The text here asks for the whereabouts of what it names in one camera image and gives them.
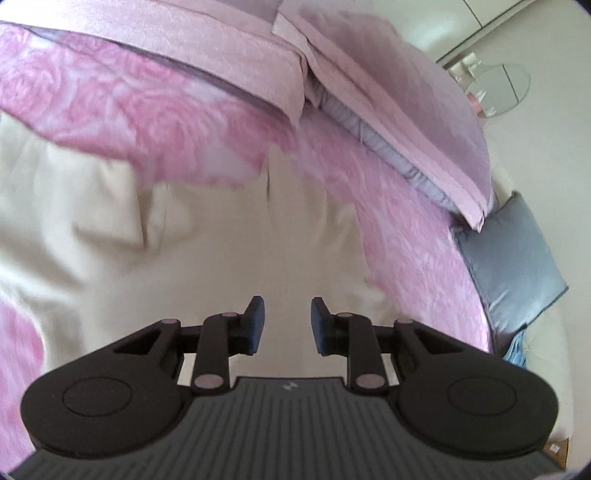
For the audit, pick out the blue-grey satin cushion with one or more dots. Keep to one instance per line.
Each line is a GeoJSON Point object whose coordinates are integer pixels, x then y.
{"type": "Point", "coordinates": [512, 267]}

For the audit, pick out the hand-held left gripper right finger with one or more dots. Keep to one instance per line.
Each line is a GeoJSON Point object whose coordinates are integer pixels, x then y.
{"type": "Point", "coordinates": [318, 325]}

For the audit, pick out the pink floral bedspread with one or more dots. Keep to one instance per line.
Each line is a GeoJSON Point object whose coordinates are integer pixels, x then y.
{"type": "Point", "coordinates": [397, 207]}

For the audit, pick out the beige garment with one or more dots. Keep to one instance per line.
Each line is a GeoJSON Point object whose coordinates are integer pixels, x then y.
{"type": "Point", "coordinates": [138, 267]}

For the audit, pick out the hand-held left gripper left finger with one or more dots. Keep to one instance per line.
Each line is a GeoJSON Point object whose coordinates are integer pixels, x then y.
{"type": "Point", "coordinates": [255, 325]}

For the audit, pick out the lilac ribbed pillow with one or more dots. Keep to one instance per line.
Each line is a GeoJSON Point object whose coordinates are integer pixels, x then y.
{"type": "Point", "coordinates": [138, 50]}
{"type": "Point", "coordinates": [369, 129]}

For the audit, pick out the round wall mirror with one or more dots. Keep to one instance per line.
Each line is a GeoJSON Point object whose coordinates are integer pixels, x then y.
{"type": "Point", "coordinates": [508, 87]}

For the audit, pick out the pink pillow towel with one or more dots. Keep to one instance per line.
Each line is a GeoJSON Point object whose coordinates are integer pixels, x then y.
{"type": "Point", "coordinates": [392, 92]}
{"type": "Point", "coordinates": [184, 37]}

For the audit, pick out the light blue cloth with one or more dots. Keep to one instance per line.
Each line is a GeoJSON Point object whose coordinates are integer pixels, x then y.
{"type": "Point", "coordinates": [515, 348]}

